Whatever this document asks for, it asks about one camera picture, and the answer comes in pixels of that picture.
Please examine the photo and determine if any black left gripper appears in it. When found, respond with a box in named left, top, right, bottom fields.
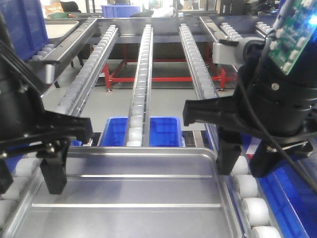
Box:
left=0, top=16, right=93, bottom=195

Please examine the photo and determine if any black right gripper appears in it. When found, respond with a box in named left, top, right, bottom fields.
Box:
left=183, top=34, right=317, bottom=178

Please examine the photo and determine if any silver metal tray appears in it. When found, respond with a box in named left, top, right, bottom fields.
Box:
left=0, top=147, right=243, bottom=238

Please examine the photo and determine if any left white roller track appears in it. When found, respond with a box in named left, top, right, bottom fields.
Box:
left=0, top=26, right=118, bottom=227

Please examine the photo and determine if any white roller track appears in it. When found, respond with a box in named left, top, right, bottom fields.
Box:
left=179, top=23, right=282, bottom=238
left=0, top=26, right=118, bottom=227
left=124, top=24, right=154, bottom=147

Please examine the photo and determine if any blue bin below right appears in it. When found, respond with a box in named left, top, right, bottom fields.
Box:
left=244, top=138, right=317, bottom=238

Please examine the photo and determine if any blue bin below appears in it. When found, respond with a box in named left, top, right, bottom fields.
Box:
left=99, top=116, right=183, bottom=147
left=244, top=138, right=317, bottom=238

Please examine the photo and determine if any right white roller track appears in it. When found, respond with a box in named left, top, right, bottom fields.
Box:
left=179, top=23, right=282, bottom=238

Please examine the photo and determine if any blue bin below middle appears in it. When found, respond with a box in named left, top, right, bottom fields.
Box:
left=99, top=116, right=183, bottom=147

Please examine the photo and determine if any middle white roller track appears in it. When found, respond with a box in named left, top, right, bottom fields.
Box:
left=124, top=24, right=154, bottom=147

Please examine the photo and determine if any far right roller track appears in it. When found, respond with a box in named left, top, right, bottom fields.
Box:
left=220, top=22, right=242, bottom=41

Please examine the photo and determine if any green circuit board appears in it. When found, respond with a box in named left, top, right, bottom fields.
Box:
left=268, top=0, right=317, bottom=75

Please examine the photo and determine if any blue bin upper left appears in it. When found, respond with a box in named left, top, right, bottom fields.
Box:
left=0, top=0, right=49, bottom=60

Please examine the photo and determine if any blue crate in background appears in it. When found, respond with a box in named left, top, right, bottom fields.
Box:
left=102, top=5, right=141, bottom=18

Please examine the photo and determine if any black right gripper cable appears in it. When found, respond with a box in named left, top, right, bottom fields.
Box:
left=236, top=29, right=317, bottom=194

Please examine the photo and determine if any red metal floor frame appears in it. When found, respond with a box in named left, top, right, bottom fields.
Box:
left=102, top=42, right=229, bottom=91

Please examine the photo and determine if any left steel divider rail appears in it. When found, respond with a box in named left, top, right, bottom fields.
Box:
left=44, top=18, right=98, bottom=63

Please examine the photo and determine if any steel divider rail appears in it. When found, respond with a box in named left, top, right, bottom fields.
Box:
left=199, top=16, right=226, bottom=43
left=44, top=18, right=98, bottom=63

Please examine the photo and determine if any right steel divider rail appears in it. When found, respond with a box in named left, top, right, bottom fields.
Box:
left=199, top=16, right=226, bottom=43

